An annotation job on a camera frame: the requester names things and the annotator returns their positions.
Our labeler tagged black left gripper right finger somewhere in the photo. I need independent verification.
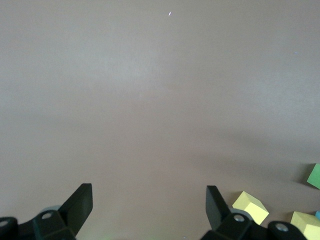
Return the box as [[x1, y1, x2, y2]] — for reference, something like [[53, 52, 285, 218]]
[[199, 185, 308, 240]]

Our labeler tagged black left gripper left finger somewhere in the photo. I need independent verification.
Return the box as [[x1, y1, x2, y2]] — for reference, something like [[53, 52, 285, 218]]
[[0, 183, 94, 240]]

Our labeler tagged yellow foam cube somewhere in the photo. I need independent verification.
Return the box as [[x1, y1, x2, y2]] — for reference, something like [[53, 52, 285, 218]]
[[231, 190, 270, 225], [289, 211, 320, 240]]

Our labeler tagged green foam cube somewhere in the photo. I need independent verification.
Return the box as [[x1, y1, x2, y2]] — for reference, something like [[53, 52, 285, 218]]
[[306, 163, 320, 190]]

